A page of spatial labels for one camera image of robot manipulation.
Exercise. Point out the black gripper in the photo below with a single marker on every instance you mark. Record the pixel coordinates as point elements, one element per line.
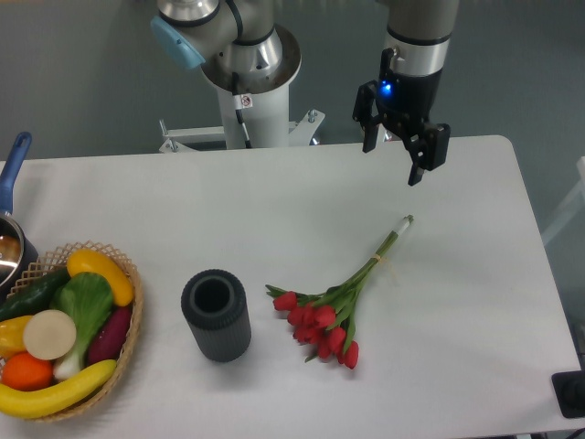
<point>406,100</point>

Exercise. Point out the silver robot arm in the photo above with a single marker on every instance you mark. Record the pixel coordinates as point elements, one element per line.
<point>251,61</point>

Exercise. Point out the red tulip bouquet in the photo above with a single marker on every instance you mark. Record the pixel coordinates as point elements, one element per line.
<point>327,321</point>

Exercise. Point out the dark grey ribbed vase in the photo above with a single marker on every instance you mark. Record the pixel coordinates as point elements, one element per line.
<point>214,304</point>

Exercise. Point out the black device at table edge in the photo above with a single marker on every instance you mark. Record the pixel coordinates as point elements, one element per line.
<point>569,390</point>

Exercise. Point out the yellow squash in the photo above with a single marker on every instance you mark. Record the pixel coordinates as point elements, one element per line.
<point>90,261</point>

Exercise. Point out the green bok choy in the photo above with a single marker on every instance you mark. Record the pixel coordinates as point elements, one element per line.
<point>87,299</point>

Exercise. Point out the purple sweet potato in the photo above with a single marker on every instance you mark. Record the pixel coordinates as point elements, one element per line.
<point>109,341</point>

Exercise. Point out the woven wicker basket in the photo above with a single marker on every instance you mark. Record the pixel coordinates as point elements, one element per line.
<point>57,259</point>

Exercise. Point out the dark green cucumber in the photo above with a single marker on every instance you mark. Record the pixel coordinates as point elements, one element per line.
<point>35,297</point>

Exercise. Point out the yellow bell pepper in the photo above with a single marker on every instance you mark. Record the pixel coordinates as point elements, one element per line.
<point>11,336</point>

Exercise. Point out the orange fruit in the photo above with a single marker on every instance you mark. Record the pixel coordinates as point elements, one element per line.
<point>23,372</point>

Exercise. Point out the long yellow banana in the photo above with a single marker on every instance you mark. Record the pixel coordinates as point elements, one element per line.
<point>56,398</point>

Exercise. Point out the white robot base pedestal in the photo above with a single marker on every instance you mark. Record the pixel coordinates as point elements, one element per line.
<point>248,121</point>

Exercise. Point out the white frame at right edge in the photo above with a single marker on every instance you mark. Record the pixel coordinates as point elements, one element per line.
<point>567,209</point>

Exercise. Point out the blue handled saucepan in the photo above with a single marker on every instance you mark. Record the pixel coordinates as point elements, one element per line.
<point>17,252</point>

